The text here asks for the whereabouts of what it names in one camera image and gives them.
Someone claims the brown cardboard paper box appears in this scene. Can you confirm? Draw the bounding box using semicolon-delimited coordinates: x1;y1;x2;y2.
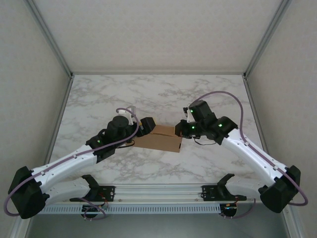
133;124;183;153

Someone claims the small circuit board with LED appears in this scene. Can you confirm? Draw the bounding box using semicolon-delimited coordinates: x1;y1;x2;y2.
222;203;239;217
82;205;104;214

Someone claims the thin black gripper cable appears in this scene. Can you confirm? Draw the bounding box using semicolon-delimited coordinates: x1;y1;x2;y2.
194;136;216;147
120;139;136;149

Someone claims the purple cable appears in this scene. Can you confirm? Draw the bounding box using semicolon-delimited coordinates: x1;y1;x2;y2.
4;107;139;221
187;91;309;220

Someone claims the aluminium table end rail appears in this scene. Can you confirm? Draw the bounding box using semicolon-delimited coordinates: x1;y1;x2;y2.
71;71;246;76

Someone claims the aluminium mounting rail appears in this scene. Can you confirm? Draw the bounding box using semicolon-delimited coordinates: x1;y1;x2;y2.
46;182;263;205

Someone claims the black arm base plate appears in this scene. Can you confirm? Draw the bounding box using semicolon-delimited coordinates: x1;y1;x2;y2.
202;185;248;202
95;185;116;202

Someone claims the grey slotted cable duct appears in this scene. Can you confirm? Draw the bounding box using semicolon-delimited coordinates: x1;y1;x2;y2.
41;204;221;214

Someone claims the aluminium frame post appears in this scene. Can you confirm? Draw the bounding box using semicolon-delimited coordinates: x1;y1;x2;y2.
244;0;293;77
24;0;75;77

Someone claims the aluminium frame leg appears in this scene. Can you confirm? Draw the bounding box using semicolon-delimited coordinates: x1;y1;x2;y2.
281;208;307;238
9;215;28;238

